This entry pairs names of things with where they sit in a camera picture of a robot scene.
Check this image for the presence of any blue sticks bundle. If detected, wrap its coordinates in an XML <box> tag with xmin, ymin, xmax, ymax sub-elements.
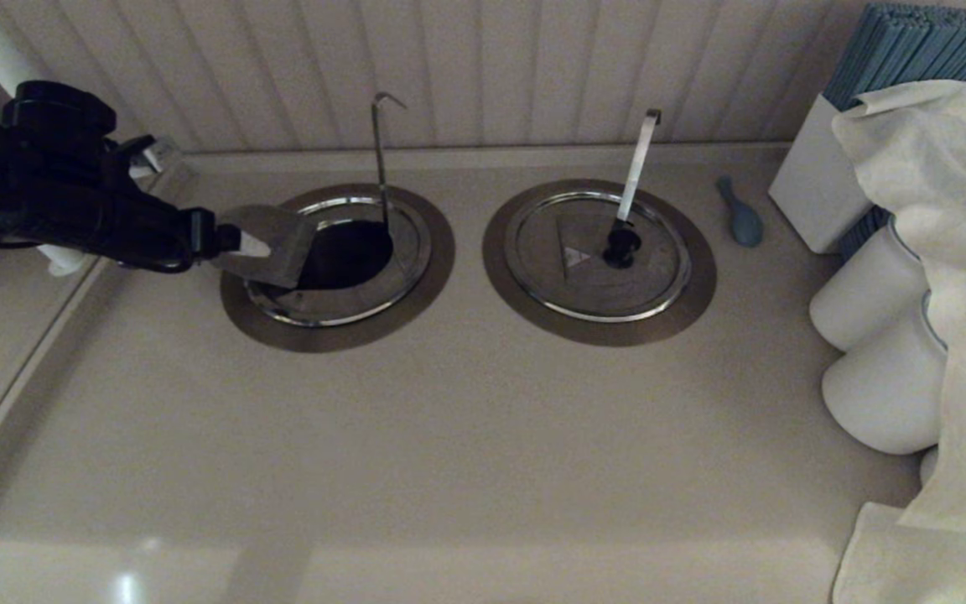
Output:
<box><xmin>823</xmin><ymin>3</ymin><xmax>966</xmax><ymax>112</ymax></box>

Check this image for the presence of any white rectangular holder box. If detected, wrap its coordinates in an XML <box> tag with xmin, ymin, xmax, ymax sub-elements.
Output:
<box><xmin>770</xmin><ymin>92</ymin><xmax>871</xmax><ymax>255</ymax></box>

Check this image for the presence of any round steel hinged lid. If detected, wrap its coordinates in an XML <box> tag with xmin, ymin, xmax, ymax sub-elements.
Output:
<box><xmin>213</xmin><ymin>195</ymin><xmax>434</xmax><ymax>328</ymax></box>
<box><xmin>505</xmin><ymin>190</ymin><xmax>693</xmax><ymax>323</ymax></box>

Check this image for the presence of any blue plastic rice paddle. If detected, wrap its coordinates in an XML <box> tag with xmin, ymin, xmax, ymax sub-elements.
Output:
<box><xmin>717</xmin><ymin>174</ymin><xmax>766</xmax><ymax>248</ymax></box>

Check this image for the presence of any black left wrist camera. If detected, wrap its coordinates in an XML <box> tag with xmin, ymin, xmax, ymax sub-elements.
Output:
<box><xmin>1</xmin><ymin>80</ymin><xmax>180</xmax><ymax>181</ymax></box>

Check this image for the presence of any brown steel counter ring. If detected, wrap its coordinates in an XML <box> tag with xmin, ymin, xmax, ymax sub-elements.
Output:
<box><xmin>483</xmin><ymin>178</ymin><xmax>719</xmax><ymax>347</ymax></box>
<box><xmin>221</xmin><ymin>183</ymin><xmax>457</xmax><ymax>353</ymax></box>

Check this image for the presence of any white cylindrical cup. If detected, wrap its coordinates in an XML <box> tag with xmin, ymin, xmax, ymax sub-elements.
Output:
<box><xmin>810</xmin><ymin>220</ymin><xmax>930</xmax><ymax>353</ymax></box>
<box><xmin>823</xmin><ymin>289</ymin><xmax>949</xmax><ymax>456</ymax></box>

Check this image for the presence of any white woven cloth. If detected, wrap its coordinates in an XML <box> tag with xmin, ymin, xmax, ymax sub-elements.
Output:
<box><xmin>833</xmin><ymin>80</ymin><xmax>966</xmax><ymax>604</ymax></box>

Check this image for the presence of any blue ribbed object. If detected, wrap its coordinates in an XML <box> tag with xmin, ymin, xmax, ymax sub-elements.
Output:
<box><xmin>838</xmin><ymin>206</ymin><xmax>893</xmax><ymax>261</ymax></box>

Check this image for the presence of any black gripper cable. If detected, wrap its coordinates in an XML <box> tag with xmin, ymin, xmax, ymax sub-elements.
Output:
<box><xmin>110</xmin><ymin>250</ymin><xmax>197</xmax><ymax>276</ymax></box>

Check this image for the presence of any dark recessed soup pot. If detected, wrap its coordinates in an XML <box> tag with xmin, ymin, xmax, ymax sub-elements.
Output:
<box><xmin>299</xmin><ymin>220</ymin><xmax>395</xmax><ymax>292</ymax></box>

